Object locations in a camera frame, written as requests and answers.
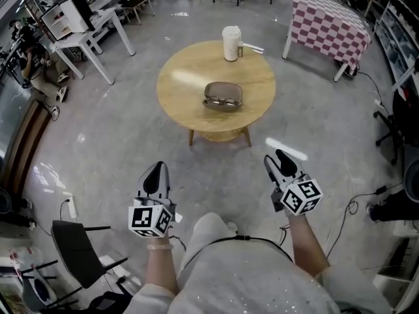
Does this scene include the black folding chair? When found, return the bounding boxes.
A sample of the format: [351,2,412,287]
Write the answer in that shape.
[31,219,129,309]

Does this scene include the black floor cable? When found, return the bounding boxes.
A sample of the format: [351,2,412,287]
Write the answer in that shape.
[325,183,403,261]

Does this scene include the white desk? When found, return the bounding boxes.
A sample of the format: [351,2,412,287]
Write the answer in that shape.
[48,7,137,86]

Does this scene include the wooden chair with dark seat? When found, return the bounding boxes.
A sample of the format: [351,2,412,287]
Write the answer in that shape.
[121,0,156,26]

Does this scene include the white power strip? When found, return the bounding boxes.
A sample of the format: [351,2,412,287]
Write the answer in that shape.
[64,194,79,219]

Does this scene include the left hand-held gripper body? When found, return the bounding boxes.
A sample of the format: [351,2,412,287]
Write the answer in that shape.
[128,188,180,239]

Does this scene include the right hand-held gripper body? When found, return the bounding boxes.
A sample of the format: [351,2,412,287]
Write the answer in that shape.
[270,171,324,217]

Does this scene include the white open cabinet box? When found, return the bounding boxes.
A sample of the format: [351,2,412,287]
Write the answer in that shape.
[40,0,96,42]

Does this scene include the black cord on clothing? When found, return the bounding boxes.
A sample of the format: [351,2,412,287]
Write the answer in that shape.
[178,235,294,276]

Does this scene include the thin-framed glasses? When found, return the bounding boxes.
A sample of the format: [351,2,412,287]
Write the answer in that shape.
[207,97,239,108]

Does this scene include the person's right forearm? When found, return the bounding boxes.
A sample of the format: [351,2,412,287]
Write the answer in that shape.
[287,213,330,278]

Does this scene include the beige glasses case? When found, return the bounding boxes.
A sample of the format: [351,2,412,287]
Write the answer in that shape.
[201,81,244,113]

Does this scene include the round wooden table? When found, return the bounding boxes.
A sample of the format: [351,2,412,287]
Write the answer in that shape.
[156,39,277,148]

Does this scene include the person's left forearm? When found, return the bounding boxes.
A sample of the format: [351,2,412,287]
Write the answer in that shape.
[143,234,179,296]

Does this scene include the person's white clothing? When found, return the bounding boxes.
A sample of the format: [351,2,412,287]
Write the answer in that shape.
[130,211,393,314]

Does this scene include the white lidded cup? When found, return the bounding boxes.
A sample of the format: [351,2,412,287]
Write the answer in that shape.
[221,26,243,63]

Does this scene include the black office chair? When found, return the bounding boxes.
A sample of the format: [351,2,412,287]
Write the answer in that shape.
[373,86,419,167]

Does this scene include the white storage shelf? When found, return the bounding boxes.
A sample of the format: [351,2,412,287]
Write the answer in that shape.
[373,0,419,93]

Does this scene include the table with checkered cloth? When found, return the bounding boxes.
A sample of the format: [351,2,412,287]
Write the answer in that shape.
[282,0,373,82]

